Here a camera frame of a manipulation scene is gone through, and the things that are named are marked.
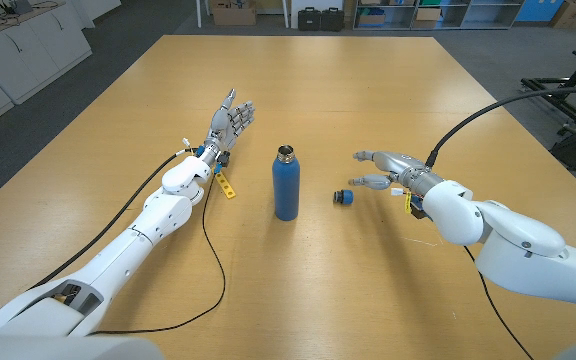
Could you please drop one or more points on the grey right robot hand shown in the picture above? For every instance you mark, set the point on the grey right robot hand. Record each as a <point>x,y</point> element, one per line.
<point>403,167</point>

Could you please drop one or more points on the small cardboard box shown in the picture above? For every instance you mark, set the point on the small cardboard box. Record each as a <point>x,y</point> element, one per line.
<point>427,17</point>

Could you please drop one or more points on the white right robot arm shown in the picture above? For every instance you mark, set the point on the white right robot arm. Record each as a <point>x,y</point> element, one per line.
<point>518,250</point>

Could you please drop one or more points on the white table frame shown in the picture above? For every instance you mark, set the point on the white table frame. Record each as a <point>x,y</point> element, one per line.
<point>199,15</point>

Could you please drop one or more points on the large cardboard box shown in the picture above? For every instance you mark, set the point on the large cardboard box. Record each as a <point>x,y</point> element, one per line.
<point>233,15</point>

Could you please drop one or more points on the grey laptop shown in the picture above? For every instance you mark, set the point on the grey laptop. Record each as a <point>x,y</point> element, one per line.
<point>20,6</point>

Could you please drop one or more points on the long white cabinet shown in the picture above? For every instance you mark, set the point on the long white cabinet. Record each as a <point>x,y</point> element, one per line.
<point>43,50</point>

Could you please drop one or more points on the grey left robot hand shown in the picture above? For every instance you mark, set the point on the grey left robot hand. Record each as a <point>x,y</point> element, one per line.
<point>223,127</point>

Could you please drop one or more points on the black hard case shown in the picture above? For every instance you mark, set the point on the black hard case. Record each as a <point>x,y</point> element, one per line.
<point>309,20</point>
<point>332,20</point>

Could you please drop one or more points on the blue and black bottle cap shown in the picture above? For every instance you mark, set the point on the blue and black bottle cap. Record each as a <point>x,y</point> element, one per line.
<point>345,197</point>

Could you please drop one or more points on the blue metal bottle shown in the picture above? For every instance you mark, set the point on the blue metal bottle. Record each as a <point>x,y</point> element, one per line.
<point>286,190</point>

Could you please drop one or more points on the blue panel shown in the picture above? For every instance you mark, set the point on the blue panel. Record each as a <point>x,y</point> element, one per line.
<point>533,10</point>

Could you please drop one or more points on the white board panel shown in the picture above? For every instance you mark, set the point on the white board panel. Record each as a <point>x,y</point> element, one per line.
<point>294,15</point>

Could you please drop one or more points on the grey shelf unit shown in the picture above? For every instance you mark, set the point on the grey shelf unit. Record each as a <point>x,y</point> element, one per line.
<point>488,15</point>

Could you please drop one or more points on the yellow ruler with holes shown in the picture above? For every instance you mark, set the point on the yellow ruler with holes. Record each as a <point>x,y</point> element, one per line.
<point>227,187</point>

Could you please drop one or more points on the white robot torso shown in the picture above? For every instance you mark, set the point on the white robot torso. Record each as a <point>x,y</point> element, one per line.
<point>43,350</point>

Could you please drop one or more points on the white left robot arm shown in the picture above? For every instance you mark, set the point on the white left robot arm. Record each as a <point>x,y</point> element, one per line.
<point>168,215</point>

